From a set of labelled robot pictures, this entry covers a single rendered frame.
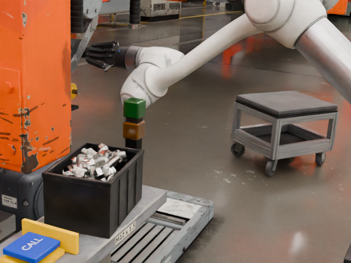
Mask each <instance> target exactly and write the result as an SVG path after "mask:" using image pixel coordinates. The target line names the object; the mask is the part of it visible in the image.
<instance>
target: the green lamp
mask: <svg viewBox="0 0 351 263"><path fill-rule="evenodd" d="M145 115H146V100H145V99H139V98H129V99H127V100H125V101H124V107H123V116H124V117H127V118H133V119H140V118H142V117H143V116H145Z"/></svg>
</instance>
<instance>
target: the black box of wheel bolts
mask: <svg viewBox="0 0 351 263"><path fill-rule="evenodd" d="M143 154H144V150H142V149H134V148H127V147H119V146H112V145H105V144H98V143H93V142H84V143H83V144H81V145H80V146H79V147H77V148H76V149H74V150H73V151H72V152H70V153H69V154H68V155H66V156H65V157H63V158H62V159H60V160H59V161H57V162H56V163H55V164H53V165H52V166H51V167H49V168H48V169H46V170H45V171H44V172H42V177H43V200H44V224H48V225H51V226H55V227H57V228H61V229H65V230H69V231H72V232H76V233H80V234H86V235H91V236H97V237H103V238H108V239H109V238H110V237H111V236H112V235H113V233H114V232H115V231H116V230H117V228H118V227H119V226H120V225H121V223H122V222H123V221H124V220H125V218H126V217H127V216H128V214H129V213H130V212H131V211H132V209H133V208H134V207H135V206H136V204H137V203H138V202H139V201H140V199H141V198H142V179H143Z"/></svg>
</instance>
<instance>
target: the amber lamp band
mask: <svg viewBox="0 0 351 263"><path fill-rule="evenodd" d="M144 136H145V121H141V122H139V123H131V122H126V121H125V122H124V123H123V138H126V139H131V140H139V139H141V138H143V137H144Z"/></svg>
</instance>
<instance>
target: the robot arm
mask: <svg viewBox="0 0 351 263"><path fill-rule="evenodd" d="M338 1H339V0H245V1H244V10H245V14H243V15H242V16H240V17H239V18H237V19H235V20H234V21H232V22H231V23H229V24H227V25H226V26H224V27H223V28H221V29H220V30H219V31H217V32H216V33H215V34H213V35H212V36H211V37H209V38H208V39H207V40H205V41H204V42H203V43H201V44H200V45H199V46H197V47H196V48H194V49H193V50H192V51H190V52H189V53H187V55H184V54H183V53H181V52H179V51H177V50H174V49H170V48H166V47H157V46H152V47H139V46H130V47H120V46H119V43H118V41H117V40H115V41H112V42H103V43H93V44H92V46H91V47H86V48H85V50H84V52H83V54H82V56H81V58H85V60H86V61H87V63H88V64H91V65H94V66H96V67H98V68H101V69H103V70H104V71H105V72H107V71H108V68H110V67H119V68H125V69H127V70H128V71H132V73H131V74H130V75H129V76H128V78H127V79H126V81H125V83H124V84H123V86H122V89H121V93H120V99H121V101H122V104H123V105H124V101H125V100H127V99H129V98H139V99H145V100H146V108H148V107H149V106H150V105H151V104H153V103H154V102H155V101H157V100H158V99H159V98H161V97H162V96H164V95H165V94H166V93H167V90H168V87H169V86H171V85H173V84H174V83H176V82H178V81H179V80H181V79H183V78H184V77H186V76H187V75H189V74H190V73H192V72H193V71H195V70H196V69H198V68H199V67H201V66H202V65H204V64H205V63H207V62H208V61H210V60H211V59H213V58H214V57H215V56H217V55H218V54H220V53H221V52H223V51H224V50H226V49H227V48H229V47H231V46H232V45H234V44H235V43H237V42H239V41H240V40H242V39H244V38H247V37H249V36H251V35H254V34H258V33H262V32H264V33H266V34H267V35H269V36H270V37H272V38H273V39H275V40H276V41H278V42H279V43H281V44H282V45H283V46H285V47H287V48H290V49H297V50H298V51H299V52H300V53H301V54H302V55H303V56H304V57H305V58H306V59H307V61H308V62H309V63H310V64H311V65H312V66H313V67H314V68H315V69H316V70H317V71H318V72H319V73H320V74H321V75H322V76H323V77H324V78H325V79H326V80H327V81H328V82H329V83H330V84H331V85H332V86H333V87H334V88H335V89H336V90H337V91H338V93H339V94H340V95H341V96H342V97H343V98H344V99H345V100H346V101H347V102H348V103H349V104H350V105H351V42H350V41H349V40H348V39H347V38H346V37H345V36H344V35H343V34H342V33H341V32H340V31H339V30H338V29H337V28H336V27H335V26H334V25H333V24H332V23H331V22H330V21H329V20H328V19H327V14H326V12H327V11H329V10H330V9H331V8H332V7H333V6H334V5H335V4H336V3H337V2H338ZM99 61H104V62H106V63H108V64H105V63H104V64H103V63H101V62H99Z"/></svg>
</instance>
